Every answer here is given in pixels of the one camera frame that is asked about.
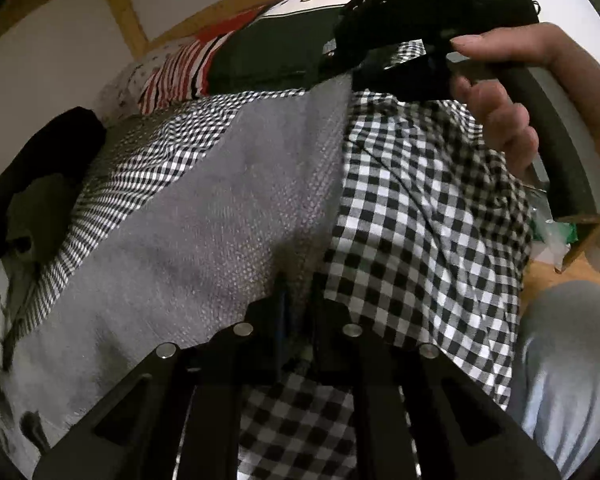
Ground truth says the red white striped cloth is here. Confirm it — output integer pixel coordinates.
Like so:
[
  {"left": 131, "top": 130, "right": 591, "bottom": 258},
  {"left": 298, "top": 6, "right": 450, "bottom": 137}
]
[{"left": 137, "top": 30, "right": 241, "bottom": 113}]

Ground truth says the white patterned cloth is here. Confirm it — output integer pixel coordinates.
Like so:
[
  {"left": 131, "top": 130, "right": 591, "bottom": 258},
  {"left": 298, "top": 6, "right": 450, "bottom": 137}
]
[{"left": 0, "top": 260, "right": 36, "bottom": 361}]

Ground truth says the olive green cloth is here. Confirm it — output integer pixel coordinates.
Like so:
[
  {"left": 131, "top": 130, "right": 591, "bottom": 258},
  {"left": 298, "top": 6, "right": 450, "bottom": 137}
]
[{"left": 5, "top": 172, "right": 81, "bottom": 261}]

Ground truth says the wooden furniture leg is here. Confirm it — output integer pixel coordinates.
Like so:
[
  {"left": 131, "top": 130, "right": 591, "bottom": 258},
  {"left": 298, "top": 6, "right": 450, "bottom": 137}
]
[{"left": 555, "top": 220, "right": 600, "bottom": 274}]

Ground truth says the black white gingham bedsheet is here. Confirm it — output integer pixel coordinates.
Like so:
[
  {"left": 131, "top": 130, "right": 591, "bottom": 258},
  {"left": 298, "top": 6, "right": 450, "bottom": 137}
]
[{"left": 0, "top": 40, "right": 536, "bottom": 480}]

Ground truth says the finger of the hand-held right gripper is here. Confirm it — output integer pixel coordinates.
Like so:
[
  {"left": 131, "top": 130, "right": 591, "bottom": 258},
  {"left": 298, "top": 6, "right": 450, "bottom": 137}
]
[
  {"left": 320, "top": 35, "right": 381, "bottom": 81},
  {"left": 352, "top": 55, "right": 453, "bottom": 103}
]

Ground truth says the grey knit sweater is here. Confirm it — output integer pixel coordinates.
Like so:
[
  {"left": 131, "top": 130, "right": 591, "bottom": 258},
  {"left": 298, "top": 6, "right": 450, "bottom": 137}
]
[{"left": 0, "top": 75, "right": 353, "bottom": 461}]

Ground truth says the person's right hand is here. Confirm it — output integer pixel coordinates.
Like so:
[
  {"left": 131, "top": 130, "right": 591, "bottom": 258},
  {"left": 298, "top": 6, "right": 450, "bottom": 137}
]
[{"left": 451, "top": 22, "right": 577, "bottom": 178}]

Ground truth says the white floral pillow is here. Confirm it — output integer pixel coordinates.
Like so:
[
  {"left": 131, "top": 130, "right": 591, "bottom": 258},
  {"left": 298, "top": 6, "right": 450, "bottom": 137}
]
[{"left": 100, "top": 42, "right": 191, "bottom": 126}]

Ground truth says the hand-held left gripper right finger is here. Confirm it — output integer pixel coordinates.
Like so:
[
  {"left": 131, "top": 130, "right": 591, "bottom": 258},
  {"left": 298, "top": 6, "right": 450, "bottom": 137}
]
[{"left": 307, "top": 280, "right": 563, "bottom": 480}]

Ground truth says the wooden bed frame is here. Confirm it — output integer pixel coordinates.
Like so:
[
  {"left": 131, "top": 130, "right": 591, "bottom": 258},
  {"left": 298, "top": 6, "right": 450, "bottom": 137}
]
[{"left": 0, "top": 0, "right": 396, "bottom": 58}]

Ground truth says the black cloth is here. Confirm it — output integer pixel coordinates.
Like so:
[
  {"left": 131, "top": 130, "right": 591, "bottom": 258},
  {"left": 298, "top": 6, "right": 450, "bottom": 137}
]
[{"left": 0, "top": 106, "right": 107, "bottom": 291}]

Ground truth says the green plastic bag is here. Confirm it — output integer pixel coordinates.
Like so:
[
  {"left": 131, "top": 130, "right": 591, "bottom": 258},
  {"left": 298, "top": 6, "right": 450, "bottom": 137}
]
[{"left": 532, "top": 210, "right": 581, "bottom": 267}]

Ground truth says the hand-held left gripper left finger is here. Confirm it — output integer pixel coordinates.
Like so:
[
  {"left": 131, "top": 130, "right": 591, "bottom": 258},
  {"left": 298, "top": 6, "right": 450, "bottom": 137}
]
[{"left": 32, "top": 277, "right": 293, "bottom": 480}]

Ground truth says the person's leg in light pants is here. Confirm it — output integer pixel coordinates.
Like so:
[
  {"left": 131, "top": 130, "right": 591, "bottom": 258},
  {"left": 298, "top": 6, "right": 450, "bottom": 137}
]
[{"left": 510, "top": 280, "right": 600, "bottom": 480}]

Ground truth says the person's right forearm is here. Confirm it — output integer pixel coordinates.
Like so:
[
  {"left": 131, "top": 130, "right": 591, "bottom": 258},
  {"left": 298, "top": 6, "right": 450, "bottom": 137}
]
[{"left": 550, "top": 22, "right": 600, "bottom": 171}]

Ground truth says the dark printed cushion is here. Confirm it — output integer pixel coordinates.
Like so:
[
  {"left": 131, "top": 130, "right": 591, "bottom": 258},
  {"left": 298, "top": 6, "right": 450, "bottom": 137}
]
[{"left": 207, "top": 0, "right": 376, "bottom": 96}]

